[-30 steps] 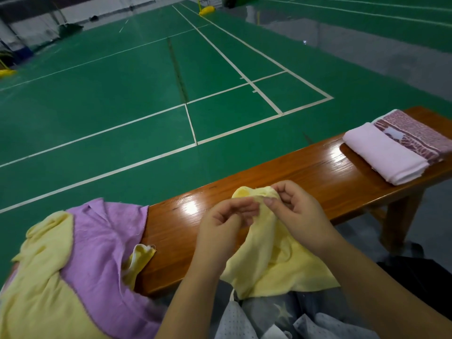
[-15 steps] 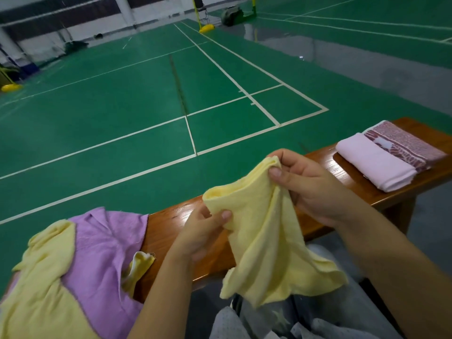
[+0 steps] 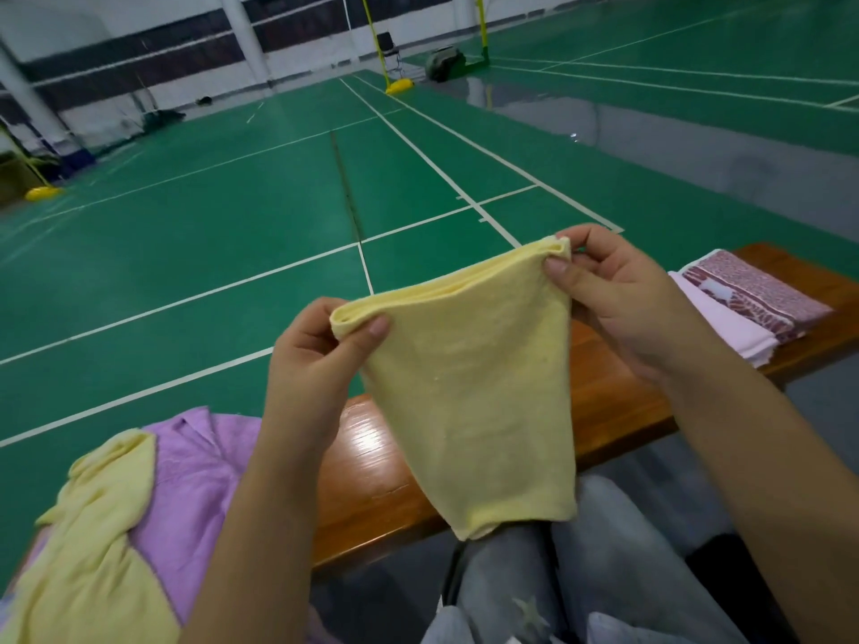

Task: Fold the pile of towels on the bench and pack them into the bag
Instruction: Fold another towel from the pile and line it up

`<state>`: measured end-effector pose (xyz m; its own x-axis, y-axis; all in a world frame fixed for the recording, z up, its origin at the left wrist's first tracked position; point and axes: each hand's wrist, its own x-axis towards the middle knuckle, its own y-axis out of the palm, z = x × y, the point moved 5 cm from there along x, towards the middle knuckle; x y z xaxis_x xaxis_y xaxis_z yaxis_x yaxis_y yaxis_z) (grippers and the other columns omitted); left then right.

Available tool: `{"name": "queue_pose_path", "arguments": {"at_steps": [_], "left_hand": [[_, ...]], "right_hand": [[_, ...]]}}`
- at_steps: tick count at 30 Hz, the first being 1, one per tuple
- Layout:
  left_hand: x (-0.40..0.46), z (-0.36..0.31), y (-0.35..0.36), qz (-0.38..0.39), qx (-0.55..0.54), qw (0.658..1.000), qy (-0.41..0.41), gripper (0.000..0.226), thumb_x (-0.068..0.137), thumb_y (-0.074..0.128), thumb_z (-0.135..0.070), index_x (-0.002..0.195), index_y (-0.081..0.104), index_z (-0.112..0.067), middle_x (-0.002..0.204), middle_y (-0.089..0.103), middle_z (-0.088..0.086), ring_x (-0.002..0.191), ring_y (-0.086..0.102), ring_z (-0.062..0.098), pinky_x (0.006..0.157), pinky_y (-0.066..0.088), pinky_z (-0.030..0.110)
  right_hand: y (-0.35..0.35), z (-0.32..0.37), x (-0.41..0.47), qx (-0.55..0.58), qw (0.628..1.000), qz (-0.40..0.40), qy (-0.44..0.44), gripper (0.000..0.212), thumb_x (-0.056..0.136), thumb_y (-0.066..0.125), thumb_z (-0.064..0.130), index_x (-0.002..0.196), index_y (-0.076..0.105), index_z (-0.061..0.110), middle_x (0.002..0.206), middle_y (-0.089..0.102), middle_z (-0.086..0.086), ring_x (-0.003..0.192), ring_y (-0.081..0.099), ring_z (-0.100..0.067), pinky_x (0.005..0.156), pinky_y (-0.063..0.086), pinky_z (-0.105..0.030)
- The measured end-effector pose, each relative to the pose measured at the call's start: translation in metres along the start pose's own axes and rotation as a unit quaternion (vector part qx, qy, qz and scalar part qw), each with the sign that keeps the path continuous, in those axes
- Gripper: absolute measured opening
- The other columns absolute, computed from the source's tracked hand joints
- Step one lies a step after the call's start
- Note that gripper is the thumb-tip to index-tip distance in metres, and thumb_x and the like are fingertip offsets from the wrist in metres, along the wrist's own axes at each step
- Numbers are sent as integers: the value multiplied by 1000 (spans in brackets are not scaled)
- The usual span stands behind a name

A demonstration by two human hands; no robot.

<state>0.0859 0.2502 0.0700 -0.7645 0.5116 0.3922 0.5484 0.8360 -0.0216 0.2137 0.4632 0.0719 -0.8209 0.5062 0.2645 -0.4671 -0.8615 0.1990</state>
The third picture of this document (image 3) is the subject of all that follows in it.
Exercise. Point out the person's left hand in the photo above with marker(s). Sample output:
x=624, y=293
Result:
x=309, y=389

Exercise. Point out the person's right hand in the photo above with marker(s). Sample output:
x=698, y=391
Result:
x=638, y=302

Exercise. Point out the light pink towel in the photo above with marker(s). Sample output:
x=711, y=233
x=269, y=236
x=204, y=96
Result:
x=732, y=328

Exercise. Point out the red patterned towel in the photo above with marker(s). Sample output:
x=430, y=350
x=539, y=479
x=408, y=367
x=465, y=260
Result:
x=759, y=291

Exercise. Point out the purple towel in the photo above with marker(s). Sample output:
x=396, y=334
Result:
x=195, y=489

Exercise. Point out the pale yellow towel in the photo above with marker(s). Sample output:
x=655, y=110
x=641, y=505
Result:
x=470, y=382
x=87, y=556

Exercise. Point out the person's right forearm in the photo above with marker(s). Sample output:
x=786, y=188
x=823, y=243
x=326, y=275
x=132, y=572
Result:
x=779, y=489

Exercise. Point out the person's left forearm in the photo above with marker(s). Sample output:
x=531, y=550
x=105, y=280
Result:
x=255, y=556

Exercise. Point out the person's grey trousers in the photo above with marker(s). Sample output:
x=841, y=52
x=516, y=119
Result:
x=631, y=570

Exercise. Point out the brown wooden bench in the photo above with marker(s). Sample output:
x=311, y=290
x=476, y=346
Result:
x=618, y=395

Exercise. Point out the black sports bag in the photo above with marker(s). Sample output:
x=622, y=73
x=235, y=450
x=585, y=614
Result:
x=446, y=67

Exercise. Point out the dark folding chair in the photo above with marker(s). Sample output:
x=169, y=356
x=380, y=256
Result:
x=387, y=49

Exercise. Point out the badminton net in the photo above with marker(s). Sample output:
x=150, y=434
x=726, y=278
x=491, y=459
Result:
x=201, y=47

